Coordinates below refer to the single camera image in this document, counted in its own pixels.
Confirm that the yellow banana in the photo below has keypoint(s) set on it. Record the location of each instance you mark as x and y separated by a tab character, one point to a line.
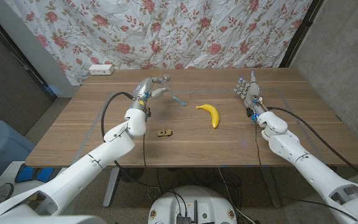
213	115

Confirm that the floral rose backdrop cloth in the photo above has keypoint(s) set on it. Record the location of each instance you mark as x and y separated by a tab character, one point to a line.
166	31

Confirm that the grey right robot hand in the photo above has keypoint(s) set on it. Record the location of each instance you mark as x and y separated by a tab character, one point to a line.
251	91

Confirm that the white platform with blue pads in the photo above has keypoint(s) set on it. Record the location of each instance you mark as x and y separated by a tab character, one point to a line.
8	174

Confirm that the black backdrop stand pole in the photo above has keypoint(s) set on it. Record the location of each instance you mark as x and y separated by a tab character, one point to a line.
300	31

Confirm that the white power strip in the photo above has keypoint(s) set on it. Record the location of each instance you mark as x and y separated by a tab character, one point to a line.
101	69

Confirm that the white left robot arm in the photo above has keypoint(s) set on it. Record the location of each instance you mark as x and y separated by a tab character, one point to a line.
85	165

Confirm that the grey sneaker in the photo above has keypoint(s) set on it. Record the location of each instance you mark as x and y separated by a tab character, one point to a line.
2	193

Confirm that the black round floor fan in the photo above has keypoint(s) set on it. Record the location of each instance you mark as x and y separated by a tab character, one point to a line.
131	174

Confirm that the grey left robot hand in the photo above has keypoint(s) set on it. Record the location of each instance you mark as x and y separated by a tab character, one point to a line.
143	88

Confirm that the blue plastic bin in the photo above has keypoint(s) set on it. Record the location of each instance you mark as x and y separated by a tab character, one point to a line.
2	146

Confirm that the light blue plastic strip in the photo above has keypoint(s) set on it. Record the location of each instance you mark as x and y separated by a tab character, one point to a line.
180	101

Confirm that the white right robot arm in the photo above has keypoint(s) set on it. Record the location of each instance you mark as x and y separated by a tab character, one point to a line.
309	168

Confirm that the white robot torso base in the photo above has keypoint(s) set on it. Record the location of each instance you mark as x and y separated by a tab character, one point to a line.
191	202

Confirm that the white table leg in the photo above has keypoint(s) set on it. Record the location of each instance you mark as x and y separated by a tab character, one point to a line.
110	186
272	186

